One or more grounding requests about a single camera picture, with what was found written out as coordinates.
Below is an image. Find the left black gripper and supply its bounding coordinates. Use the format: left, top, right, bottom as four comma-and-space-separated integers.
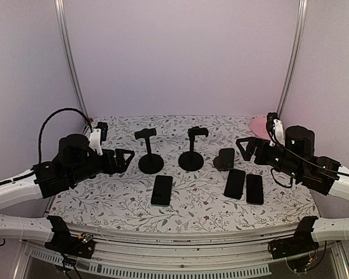
69, 148, 135, 185

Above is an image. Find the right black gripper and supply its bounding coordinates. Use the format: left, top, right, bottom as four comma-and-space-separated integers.
237, 136, 302, 180

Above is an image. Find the black phone stand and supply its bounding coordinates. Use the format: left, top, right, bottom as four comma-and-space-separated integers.
134, 128, 164, 174
178, 126, 209, 171

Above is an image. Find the black phone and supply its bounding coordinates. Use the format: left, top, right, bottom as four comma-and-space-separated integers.
151, 175, 173, 207
223, 169, 246, 200
246, 174, 263, 205

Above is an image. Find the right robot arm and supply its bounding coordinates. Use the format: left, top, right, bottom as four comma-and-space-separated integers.
236, 126, 349, 253

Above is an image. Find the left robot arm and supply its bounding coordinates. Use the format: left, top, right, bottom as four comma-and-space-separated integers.
0, 134, 134, 252

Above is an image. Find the small black charging stand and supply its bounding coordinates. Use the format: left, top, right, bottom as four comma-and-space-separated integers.
213, 148, 235, 171

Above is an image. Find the pink plate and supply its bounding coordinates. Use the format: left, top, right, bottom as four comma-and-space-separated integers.
250, 117, 274, 141

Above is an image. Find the floral table mat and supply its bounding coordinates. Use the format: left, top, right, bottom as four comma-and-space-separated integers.
49, 116, 318, 233

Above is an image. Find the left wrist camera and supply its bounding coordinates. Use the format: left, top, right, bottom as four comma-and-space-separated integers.
89, 121, 108, 156

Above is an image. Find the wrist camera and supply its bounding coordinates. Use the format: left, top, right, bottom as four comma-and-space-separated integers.
266, 112, 284, 146
89, 121, 108, 156

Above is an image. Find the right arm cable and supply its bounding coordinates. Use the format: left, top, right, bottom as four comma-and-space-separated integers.
266, 119, 349, 188

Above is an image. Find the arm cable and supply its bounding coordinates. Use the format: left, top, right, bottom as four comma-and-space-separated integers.
38, 108, 93, 163
266, 119, 349, 188

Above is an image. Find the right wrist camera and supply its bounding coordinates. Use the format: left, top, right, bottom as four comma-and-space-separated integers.
266, 112, 284, 146

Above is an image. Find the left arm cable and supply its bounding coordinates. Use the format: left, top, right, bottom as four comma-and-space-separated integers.
38, 108, 93, 163

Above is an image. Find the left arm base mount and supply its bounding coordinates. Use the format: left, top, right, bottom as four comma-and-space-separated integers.
44, 216, 96, 259

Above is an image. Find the front aluminium rail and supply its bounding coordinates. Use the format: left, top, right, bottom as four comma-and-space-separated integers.
13, 225, 349, 279

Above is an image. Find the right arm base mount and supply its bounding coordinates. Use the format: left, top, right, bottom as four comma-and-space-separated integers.
268, 216, 319, 259

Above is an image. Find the left aluminium frame post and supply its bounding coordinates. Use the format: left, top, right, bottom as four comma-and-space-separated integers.
54, 0, 88, 116

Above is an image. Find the aluminium frame post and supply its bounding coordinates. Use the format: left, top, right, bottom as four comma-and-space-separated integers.
277, 0, 308, 118
54, 0, 88, 116

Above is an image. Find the right aluminium frame post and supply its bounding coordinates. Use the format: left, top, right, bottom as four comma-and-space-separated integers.
277, 0, 308, 118

